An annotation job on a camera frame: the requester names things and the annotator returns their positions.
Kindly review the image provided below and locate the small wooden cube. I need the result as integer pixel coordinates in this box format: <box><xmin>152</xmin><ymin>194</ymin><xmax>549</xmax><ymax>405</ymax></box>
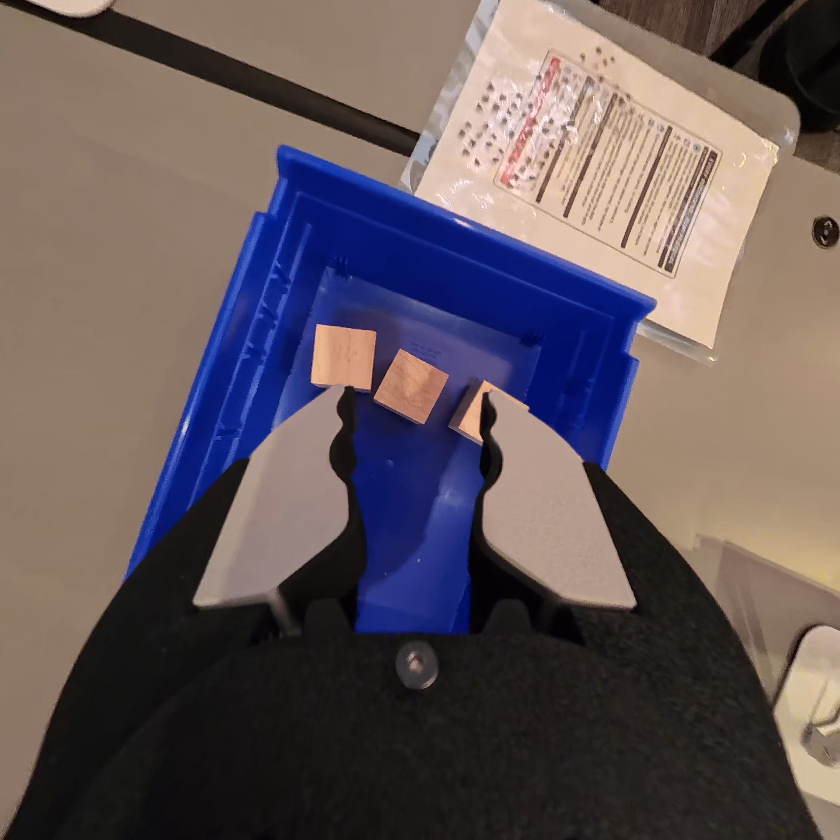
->
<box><xmin>310</xmin><ymin>325</ymin><xmax>379</xmax><ymax>390</ymax></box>
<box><xmin>373</xmin><ymin>349</ymin><xmax>451</xmax><ymax>426</ymax></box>

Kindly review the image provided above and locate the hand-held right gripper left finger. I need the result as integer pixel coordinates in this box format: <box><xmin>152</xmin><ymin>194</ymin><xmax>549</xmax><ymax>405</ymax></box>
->
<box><xmin>192</xmin><ymin>386</ymin><xmax>368</xmax><ymax>634</ymax></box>

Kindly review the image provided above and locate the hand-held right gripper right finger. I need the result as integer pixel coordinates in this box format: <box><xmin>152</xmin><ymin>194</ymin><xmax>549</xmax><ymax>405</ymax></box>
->
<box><xmin>468</xmin><ymin>390</ymin><xmax>639</xmax><ymax>624</ymax></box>

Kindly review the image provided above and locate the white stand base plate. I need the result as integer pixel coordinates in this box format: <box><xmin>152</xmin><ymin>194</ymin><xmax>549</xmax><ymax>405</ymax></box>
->
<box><xmin>26</xmin><ymin>0</ymin><xmax>112</xmax><ymax>18</ymax></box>

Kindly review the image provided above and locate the blue plastic bin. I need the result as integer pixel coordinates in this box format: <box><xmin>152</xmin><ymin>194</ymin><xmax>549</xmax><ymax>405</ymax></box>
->
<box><xmin>123</xmin><ymin>144</ymin><xmax>657</xmax><ymax>635</ymax></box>

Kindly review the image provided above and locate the printed sheet in plastic bag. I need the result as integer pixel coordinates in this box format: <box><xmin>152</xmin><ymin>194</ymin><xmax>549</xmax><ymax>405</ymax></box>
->
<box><xmin>399</xmin><ymin>0</ymin><xmax>783</xmax><ymax>366</ymax></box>

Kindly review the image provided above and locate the dark chair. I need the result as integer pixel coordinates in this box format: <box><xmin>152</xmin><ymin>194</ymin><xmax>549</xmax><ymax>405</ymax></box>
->
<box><xmin>712</xmin><ymin>0</ymin><xmax>840</xmax><ymax>132</ymax></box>

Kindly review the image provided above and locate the wooden cube with blue tape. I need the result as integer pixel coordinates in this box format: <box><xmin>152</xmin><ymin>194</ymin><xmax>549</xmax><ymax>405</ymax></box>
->
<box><xmin>448</xmin><ymin>379</ymin><xmax>531</xmax><ymax>442</ymax></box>

